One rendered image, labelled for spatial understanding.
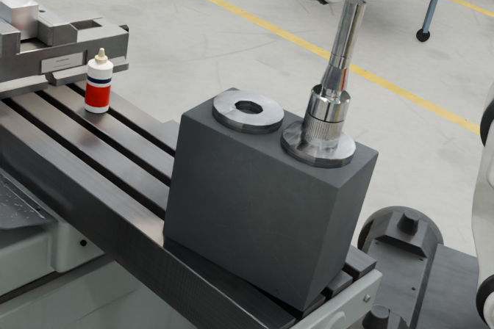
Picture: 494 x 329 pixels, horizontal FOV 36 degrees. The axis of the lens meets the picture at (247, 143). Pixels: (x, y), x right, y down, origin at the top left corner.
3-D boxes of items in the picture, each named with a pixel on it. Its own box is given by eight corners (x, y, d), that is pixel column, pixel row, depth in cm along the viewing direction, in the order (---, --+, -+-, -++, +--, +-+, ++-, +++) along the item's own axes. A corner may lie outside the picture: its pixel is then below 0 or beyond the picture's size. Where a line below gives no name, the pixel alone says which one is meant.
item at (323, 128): (338, 152, 89) (349, 113, 86) (298, 144, 89) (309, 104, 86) (337, 133, 93) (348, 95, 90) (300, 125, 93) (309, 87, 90)
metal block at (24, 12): (18, 23, 133) (19, -9, 131) (37, 37, 130) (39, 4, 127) (-9, 28, 130) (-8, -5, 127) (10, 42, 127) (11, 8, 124)
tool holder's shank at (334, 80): (345, 100, 86) (370, 8, 81) (317, 95, 86) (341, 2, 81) (344, 89, 89) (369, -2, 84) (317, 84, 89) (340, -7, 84)
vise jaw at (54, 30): (37, 16, 140) (38, -5, 138) (77, 42, 133) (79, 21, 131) (8, 20, 136) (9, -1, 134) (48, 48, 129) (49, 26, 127)
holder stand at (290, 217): (211, 198, 112) (234, 76, 102) (344, 267, 103) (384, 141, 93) (160, 234, 102) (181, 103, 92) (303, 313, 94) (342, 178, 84)
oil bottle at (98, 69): (98, 100, 131) (104, 41, 126) (113, 110, 129) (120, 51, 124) (79, 106, 128) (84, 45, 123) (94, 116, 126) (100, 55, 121)
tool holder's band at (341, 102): (349, 113, 86) (351, 105, 86) (309, 104, 86) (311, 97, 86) (348, 95, 90) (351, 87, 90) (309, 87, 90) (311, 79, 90)
